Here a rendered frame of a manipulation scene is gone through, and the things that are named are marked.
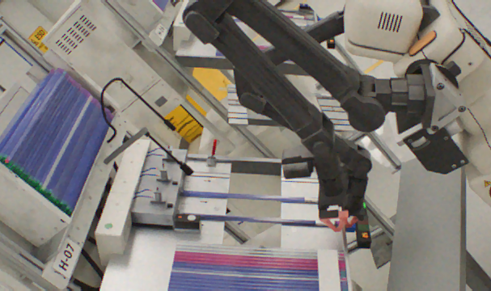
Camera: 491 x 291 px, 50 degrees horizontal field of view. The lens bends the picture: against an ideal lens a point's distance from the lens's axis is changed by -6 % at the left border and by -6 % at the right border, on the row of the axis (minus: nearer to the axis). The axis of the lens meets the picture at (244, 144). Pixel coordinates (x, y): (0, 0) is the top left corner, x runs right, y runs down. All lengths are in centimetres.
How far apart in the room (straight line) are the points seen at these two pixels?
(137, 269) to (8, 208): 41
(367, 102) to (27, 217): 96
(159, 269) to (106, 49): 140
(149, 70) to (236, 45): 170
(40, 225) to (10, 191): 13
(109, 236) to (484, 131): 107
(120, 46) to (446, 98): 189
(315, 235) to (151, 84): 135
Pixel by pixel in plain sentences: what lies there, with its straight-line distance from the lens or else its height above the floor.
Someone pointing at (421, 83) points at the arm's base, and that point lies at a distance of 113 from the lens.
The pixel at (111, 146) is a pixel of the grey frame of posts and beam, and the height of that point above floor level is 134.
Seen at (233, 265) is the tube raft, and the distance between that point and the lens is 164.
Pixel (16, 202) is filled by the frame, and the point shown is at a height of 153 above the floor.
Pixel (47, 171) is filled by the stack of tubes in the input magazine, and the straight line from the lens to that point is 161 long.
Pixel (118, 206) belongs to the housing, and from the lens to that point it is 175.
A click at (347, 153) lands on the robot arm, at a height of 95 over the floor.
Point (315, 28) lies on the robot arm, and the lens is 152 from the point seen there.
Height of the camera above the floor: 181
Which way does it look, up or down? 24 degrees down
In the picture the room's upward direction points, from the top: 46 degrees counter-clockwise
